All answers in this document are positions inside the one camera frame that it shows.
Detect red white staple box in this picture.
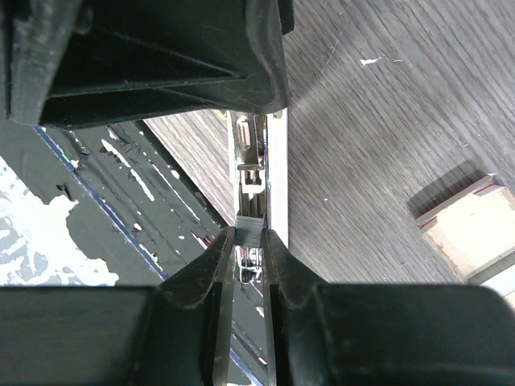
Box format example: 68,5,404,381
415,174,514,307

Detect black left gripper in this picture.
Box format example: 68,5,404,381
1,0,295,129

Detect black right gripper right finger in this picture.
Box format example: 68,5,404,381
261,230,514,385

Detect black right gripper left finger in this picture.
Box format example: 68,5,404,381
1,227,235,385

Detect silver staple strips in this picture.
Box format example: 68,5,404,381
235,214,266,248

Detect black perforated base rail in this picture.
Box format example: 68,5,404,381
1,122,258,384

